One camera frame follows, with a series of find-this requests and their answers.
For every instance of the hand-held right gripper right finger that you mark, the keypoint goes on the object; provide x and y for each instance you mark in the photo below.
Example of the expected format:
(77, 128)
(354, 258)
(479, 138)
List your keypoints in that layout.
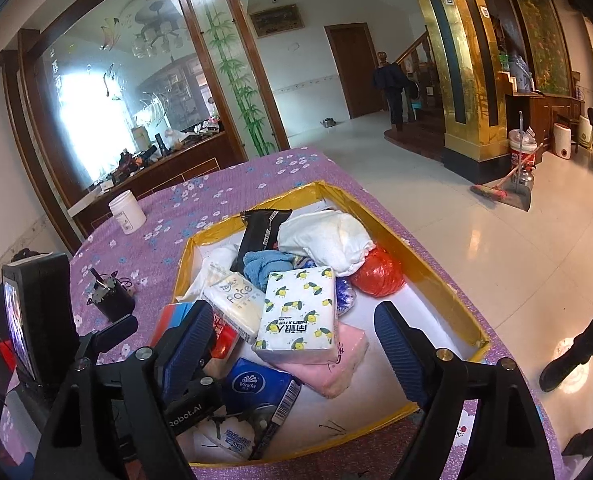
(401, 355)

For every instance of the red white wet wipe packet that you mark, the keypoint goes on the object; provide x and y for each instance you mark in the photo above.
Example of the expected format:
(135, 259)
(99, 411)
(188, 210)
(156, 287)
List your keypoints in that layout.
(225, 335)

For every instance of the white tissue packet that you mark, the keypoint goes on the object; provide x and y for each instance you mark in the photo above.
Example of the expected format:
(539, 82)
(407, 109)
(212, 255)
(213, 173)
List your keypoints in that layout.
(226, 440)

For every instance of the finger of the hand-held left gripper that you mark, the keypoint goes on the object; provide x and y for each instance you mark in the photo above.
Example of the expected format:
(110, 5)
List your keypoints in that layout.
(116, 332)
(191, 410)

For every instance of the golden pillar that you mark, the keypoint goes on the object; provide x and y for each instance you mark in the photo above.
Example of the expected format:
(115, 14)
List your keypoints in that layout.
(456, 75)

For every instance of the plastic water bottles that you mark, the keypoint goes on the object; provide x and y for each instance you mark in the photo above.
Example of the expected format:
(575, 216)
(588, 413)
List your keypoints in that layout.
(516, 72)

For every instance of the red plastic bag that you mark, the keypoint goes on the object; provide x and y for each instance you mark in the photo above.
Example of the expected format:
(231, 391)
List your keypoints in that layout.
(379, 272)

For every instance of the bamboo painted panel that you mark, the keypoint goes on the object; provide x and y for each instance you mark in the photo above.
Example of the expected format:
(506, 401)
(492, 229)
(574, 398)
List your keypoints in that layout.
(241, 85)

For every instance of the wooden sideboard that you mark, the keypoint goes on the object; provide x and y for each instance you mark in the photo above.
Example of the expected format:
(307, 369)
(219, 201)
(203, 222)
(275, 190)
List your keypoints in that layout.
(551, 110)

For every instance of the etched glass partition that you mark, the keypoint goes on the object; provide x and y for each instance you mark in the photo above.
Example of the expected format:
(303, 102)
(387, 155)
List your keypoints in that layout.
(106, 85)

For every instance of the framed wall picture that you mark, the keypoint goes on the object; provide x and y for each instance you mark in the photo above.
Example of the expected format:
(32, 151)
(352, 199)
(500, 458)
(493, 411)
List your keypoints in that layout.
(276, 20)

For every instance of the white appliance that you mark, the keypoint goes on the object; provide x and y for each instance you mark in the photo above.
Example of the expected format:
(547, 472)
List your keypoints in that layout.
(562, 140)
(584, 132)

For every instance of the wooden staircase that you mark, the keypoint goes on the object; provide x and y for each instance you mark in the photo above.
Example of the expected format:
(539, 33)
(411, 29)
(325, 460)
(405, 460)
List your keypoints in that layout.
(421, 110)

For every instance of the brown wooden door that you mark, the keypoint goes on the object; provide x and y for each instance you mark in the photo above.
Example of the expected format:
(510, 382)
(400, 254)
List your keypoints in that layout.
(356, 70)

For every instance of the black packet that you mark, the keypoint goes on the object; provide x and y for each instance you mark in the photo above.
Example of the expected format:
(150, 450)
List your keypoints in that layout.
(259, 237)

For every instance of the cream facial tissue pack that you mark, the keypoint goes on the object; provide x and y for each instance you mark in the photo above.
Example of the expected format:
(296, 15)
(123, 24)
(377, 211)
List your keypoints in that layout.
(236, 305)

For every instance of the clutter on wooden ledge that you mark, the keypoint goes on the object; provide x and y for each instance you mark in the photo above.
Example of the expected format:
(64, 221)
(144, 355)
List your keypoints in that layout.
(146, 157)

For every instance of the wooden cabinet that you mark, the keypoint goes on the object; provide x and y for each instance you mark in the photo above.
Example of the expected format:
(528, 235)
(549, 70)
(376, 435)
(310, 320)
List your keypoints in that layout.
(176, 170)

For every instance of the clear red blue packet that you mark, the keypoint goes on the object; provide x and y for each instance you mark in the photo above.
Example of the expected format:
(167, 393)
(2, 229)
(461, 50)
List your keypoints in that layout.
(169, 320)

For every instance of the black pot with antenna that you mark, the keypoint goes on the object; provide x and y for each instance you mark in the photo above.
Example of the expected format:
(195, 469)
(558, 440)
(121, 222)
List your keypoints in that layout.
(114, 300)

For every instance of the blue tissue pack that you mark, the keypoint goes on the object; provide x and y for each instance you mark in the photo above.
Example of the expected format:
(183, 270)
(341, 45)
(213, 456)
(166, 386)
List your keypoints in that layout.
(261, 390)

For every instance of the blue knitted cloth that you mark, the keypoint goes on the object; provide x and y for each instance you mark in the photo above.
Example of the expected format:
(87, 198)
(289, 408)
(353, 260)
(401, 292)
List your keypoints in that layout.
(266, 270)

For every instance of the lemon print tissue pack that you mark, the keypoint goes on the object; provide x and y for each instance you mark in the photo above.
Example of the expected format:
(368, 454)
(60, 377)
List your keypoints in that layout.
(296, 315)

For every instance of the red white bucket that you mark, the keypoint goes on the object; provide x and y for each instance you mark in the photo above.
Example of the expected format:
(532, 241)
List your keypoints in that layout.
(521, 147)

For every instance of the landscape painting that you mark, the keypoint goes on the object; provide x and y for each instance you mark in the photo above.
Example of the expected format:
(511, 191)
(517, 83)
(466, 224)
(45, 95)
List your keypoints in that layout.
(536, 25)

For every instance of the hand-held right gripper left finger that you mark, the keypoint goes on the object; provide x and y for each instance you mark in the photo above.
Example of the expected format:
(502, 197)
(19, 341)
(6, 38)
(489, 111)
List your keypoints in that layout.
(186, 350)

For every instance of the yellow cardboard box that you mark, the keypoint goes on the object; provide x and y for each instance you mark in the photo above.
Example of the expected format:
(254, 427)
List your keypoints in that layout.
(441, 310)

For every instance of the pink tissue pack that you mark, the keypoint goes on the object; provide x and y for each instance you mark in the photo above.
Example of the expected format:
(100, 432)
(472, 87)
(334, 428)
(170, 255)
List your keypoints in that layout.
(331, 365)

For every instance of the white plastic jar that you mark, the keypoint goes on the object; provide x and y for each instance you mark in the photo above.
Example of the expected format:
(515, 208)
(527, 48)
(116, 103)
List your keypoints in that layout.
(126, 212)

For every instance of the red bristle broom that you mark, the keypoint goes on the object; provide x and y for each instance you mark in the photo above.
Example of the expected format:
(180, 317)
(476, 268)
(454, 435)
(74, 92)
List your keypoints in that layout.
(491, 192)

